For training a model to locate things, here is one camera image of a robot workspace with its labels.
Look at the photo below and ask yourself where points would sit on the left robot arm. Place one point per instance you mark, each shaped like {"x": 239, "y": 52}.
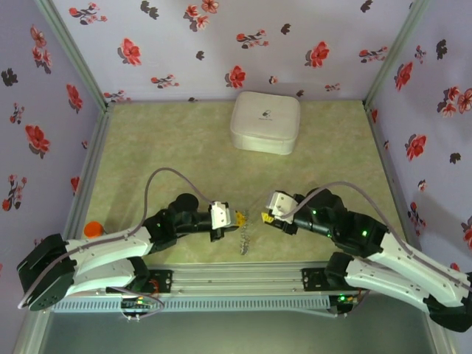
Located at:
{"x": 103, "y": 250}

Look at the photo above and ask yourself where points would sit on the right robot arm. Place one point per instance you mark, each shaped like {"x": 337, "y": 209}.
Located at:
{"x": 405, "y": 284}

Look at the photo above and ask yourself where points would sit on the white zippered case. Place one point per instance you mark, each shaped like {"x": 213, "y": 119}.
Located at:
{"x": 265, "y": 125}

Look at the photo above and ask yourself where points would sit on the orange capped white bottle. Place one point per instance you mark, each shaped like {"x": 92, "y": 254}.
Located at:
{"x": 93, "y": 228}

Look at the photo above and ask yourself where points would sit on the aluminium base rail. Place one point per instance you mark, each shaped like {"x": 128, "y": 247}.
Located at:
{"x": 236, "y": 280}

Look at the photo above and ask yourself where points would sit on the aluminium frame side rail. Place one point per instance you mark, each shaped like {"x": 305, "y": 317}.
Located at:
{"x": 381, "y": 155}
{"x": 91, "y": 155}

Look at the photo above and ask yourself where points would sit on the aluminium frame post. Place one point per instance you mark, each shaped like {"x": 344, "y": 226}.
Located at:
{"x": 33, "y": 332}
{"x": 400, "y": 44}
{"x": 69, "y": 44}
{"x": 440, "y": 343}

